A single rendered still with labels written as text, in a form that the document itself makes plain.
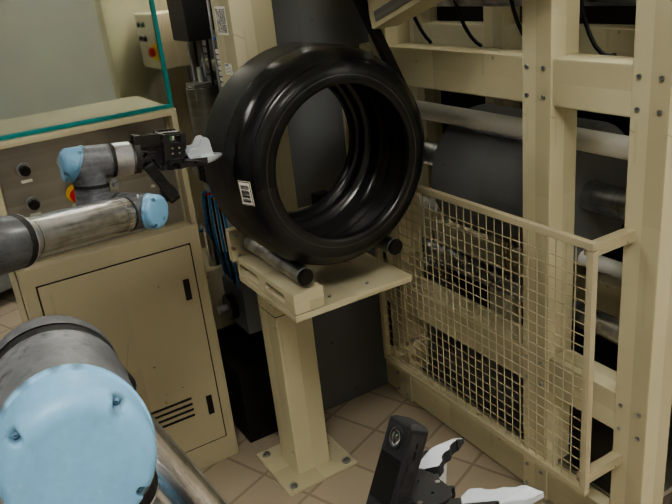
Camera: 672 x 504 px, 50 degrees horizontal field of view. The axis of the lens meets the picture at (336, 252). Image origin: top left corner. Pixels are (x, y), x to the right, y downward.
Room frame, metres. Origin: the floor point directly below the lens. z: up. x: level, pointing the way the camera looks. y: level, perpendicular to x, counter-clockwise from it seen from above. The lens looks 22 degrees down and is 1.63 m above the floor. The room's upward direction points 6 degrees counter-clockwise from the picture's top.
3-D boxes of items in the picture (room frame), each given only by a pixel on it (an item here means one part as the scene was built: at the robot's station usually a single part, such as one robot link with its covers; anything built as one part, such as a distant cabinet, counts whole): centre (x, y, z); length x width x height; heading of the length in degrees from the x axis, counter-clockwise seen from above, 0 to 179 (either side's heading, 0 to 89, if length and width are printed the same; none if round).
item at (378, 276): (1.89, 0.05, 0.80); 0.37 x 0.36 x 0.02; 119
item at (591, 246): (1.84, -0.35, 0.65); 0.90 x 0.02 x 0.70; 29
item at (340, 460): (2.10, 0.19, 0.01); 0.27 x 0.27 x 0.02; 29
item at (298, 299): (1.82, 0.17, 0.83); 0.36 x 0.09 x 0.06; 29
